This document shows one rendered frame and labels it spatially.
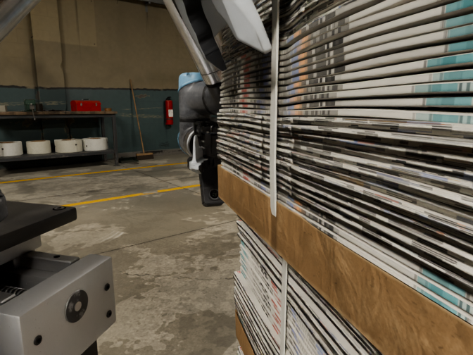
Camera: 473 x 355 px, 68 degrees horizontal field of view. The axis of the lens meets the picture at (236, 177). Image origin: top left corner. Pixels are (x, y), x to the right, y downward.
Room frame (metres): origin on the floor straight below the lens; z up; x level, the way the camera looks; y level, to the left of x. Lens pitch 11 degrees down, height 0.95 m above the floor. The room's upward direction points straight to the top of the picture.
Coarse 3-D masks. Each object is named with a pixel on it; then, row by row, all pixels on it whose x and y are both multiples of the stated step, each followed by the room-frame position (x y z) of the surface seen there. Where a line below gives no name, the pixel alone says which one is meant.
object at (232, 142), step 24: (264, 0) 0.32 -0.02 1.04; (264, 24) 0.32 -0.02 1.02; (240, 48) 0.39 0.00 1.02; (240, 72) 0.38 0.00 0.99; (264, 72) 0.32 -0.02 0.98; (240, 96) 0.38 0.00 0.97; (264, 96) 0.31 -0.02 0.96; (240, 120) 0.36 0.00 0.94; (240, 144) 0.37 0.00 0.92; (240, 168) 0.36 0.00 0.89; (264, 192) 0.31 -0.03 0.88
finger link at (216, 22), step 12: (180, 0) 0.32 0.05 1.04; (192, 0) 0.32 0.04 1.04; (204, 0) 0.33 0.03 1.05; (180, 12) 0.34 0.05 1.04; (192, 12) 0.32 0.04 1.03; (204, 12) 0.34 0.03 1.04; (216, 12) 0.34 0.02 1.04; (192, 24) 0.33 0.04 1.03; (204, 24) 0.33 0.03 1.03; (216, 24) 0.35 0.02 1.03; (192, 36) 0.34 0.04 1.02; (204, 36) 0.33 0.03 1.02; (204, 48) 0.34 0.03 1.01; (216, 48) 0.34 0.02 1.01; (216, 60) 0.35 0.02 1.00
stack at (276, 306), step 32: (256, 256) 0.39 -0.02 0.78; (256, 288) 0.41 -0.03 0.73; (288, 288) 0.31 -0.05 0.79; (256, 320) 0.38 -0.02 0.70; (288, 320) 0.31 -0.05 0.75; (320, 320) 0.24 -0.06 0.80; (256, 352) 0.40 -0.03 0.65; (288, 352) 0.31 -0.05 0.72; (320, 352) 0.24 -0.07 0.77; (352, 352) 0.20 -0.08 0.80
